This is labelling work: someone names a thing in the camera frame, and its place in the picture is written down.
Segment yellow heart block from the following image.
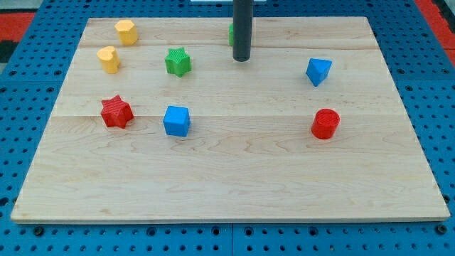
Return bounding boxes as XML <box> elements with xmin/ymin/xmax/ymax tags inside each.
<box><xmin>97</xmin><ymin>46</ymin><xmax>120</xmax><ymax>74</ymax></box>

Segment blue cube block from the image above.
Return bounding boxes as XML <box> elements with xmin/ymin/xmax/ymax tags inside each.
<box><xmin>163</xmin><ymin>106</ymin><xmax>191</xmax><ymax>137</ymax></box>

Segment green block behind rod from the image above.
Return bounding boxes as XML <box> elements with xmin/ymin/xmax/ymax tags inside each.
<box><xmin>228</xmin><ymin>23</ymin><xmax>234</xmax><ymax>46</ymax></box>

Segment yellow hexagon block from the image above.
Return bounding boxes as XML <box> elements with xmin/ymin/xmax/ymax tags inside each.
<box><xmin>114</xmin><ymin>19</ymin><xmax>139</xmax><ymax>46</ymax></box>

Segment light wooden board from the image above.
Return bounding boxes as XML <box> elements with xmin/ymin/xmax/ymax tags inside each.
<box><xmin>11</xmin><ymin>16</ymin><xmax>450</xmax><ymax>224</ymax></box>

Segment red cylinder block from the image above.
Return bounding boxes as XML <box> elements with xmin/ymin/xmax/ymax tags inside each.
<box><xmin>311</xmin><ymin>108</ymin><xmax>341</xmax><ymax>139</ymax></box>

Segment red star block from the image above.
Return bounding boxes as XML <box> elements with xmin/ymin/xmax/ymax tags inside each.
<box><xmin>101</xmin><ymin>95</ymin><xmax>134</xmax><ymax>129</ymax></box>

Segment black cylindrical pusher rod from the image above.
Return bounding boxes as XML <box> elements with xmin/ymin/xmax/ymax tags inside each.
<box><xmin>232</xmin><ymin>0</ymin><xmax>253</xmax><ymax>62</ymax></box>

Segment green star block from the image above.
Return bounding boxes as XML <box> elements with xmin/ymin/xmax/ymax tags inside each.
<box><xmin>165</xmin><ymin>47</ymin><xmax>192</xmax><ymax>78</ymax></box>

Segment blue triangular prism block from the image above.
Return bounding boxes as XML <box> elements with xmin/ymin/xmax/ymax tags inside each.
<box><xmin>306</xmin><ymin>58</ymin><xmax>332</xmax><ymax>87</ymax></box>

